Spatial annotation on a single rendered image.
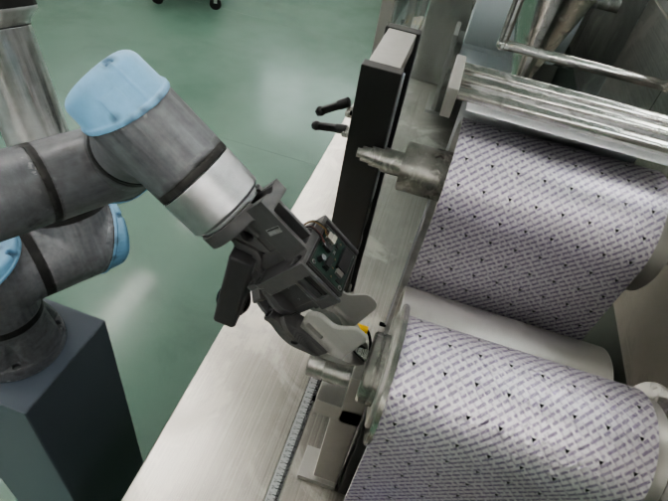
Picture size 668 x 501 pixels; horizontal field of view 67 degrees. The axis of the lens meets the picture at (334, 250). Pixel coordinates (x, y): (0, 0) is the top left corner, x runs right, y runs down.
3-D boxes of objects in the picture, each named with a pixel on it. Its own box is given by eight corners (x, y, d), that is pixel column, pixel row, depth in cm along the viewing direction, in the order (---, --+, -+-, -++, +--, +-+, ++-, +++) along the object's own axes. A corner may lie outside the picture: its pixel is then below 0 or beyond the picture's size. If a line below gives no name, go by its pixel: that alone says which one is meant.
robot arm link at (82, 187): (18, 158, 50) (28, 123, 41) (126, 128, 56) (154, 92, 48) (56, 231, 51) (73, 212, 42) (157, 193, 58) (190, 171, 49)
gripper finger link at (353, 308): (400, 340, 52) (342, 285, 48) (356, 354, 55) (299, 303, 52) (404, 317, 54) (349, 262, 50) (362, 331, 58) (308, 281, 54)
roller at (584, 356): (390, 323, 74) (411, 266, 66) (563, 379, 71) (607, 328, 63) (372, 392, 65) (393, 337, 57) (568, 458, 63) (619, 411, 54)
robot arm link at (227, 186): (150, 218, 44) (195, 169, 50) (190, 253, 45) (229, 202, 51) (200, 180, 39) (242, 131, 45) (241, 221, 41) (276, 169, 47)
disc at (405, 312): (396, 316, 61) (414, 288, 47) (400, 317, 61) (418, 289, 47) (359, 440, 57) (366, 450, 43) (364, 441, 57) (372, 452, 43)
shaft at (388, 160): (358, 156, 67) (362, 135, 65) (401, 168, 67) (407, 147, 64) (352, 168, 65) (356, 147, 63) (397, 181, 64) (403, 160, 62)
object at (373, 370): (350, 416, 50) (360, 378, 57) (370, 422, 49) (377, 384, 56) (371, 350, 47) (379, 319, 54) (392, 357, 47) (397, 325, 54)
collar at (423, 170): (401, 172, 69) (413, 131, 65) (443, 184, 68) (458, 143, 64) (391, 198, 64) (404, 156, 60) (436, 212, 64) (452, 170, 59)
